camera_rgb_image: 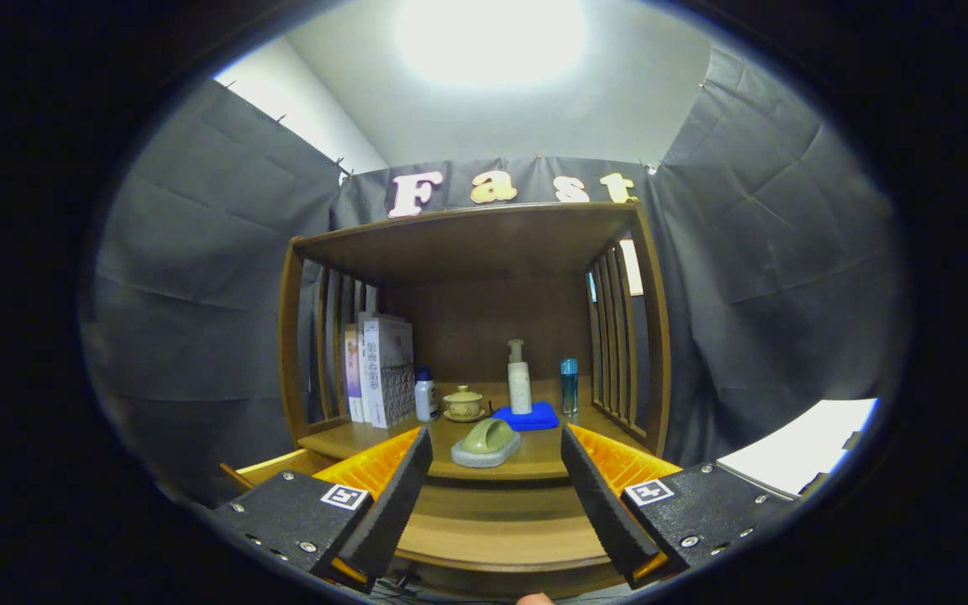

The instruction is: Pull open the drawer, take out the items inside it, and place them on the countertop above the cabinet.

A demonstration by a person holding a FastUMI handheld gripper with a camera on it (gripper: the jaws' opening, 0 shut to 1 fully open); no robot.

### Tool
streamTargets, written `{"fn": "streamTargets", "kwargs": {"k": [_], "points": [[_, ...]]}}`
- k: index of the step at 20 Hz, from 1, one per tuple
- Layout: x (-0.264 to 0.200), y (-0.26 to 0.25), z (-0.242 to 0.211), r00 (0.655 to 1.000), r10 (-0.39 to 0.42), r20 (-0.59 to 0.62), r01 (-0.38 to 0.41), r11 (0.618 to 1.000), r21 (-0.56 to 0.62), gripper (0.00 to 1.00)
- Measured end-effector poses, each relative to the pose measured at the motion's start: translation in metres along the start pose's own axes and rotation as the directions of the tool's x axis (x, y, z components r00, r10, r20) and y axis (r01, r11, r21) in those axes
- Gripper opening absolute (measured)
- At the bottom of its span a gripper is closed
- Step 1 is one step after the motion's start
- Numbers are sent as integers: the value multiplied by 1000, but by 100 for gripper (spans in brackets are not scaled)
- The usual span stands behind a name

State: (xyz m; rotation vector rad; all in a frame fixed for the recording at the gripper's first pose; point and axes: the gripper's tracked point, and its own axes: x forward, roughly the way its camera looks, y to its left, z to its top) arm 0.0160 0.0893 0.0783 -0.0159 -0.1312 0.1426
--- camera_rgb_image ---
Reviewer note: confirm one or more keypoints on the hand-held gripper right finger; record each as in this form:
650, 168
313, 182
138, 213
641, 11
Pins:
602, 504

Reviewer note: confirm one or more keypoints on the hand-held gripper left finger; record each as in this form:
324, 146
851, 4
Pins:
396, 496

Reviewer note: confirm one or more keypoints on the brown wooden drawer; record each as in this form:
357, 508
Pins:
501, 538

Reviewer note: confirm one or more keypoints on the wooden countertop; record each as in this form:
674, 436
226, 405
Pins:
547, 454

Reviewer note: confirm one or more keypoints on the brown wooden cabinet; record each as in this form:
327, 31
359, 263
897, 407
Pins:
467, 244

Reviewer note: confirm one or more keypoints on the white bottle blue cap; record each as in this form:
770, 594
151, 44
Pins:
426, 399

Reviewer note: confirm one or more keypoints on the blue folded cloth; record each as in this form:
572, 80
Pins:
539, 418

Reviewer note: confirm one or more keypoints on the yellow lidded teacup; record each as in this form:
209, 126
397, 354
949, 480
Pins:
463, 404

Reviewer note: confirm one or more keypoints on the clear blue bottle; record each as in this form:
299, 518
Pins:
569, 391

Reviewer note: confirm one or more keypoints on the purple book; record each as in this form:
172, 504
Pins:
353, 378

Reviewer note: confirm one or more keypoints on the thick white patterned book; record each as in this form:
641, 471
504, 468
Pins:
390, 370

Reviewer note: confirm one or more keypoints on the thin white book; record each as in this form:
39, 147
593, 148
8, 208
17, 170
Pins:
361, 370

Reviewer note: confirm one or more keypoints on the white pump bottle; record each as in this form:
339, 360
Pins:
519, 386

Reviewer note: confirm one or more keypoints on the white table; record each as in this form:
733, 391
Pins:
795, 445

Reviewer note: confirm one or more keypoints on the black plastic part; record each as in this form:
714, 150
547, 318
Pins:
851, 439
813, 484

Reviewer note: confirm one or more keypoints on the black backdrop cloth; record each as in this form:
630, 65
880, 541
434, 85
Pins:
198, 277

